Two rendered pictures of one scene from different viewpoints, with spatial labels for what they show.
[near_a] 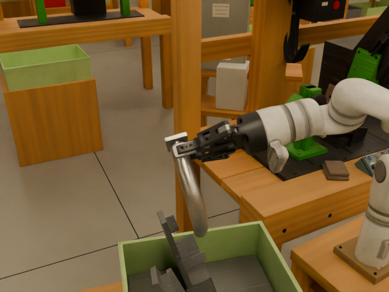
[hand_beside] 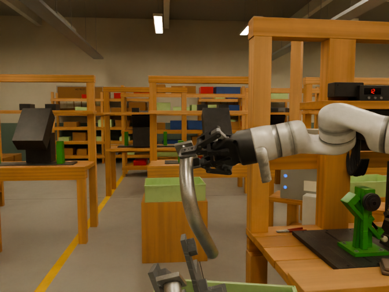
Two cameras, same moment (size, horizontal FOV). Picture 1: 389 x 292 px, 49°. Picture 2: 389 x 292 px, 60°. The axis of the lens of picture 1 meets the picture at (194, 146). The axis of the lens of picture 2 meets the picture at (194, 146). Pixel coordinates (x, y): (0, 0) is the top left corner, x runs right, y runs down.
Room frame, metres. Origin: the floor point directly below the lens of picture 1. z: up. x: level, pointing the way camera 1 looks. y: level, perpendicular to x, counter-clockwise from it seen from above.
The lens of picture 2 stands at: (-0.03, -0.24, 1.47)
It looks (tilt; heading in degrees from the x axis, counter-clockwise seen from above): 5 degrees down; 20
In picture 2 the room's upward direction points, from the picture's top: straight up
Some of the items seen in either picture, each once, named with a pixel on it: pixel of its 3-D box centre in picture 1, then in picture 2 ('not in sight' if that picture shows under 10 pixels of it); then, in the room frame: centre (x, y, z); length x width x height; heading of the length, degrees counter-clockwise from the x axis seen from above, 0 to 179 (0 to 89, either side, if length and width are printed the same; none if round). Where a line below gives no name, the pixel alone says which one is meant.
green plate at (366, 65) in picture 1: (365, 75); not in sight; (1.65, -0.69, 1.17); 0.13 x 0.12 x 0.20; 117
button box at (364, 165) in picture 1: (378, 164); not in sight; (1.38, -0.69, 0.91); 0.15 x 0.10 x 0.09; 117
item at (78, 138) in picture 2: not in sight; (103, 127); (8.99, 6.08, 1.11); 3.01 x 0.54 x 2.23; 115
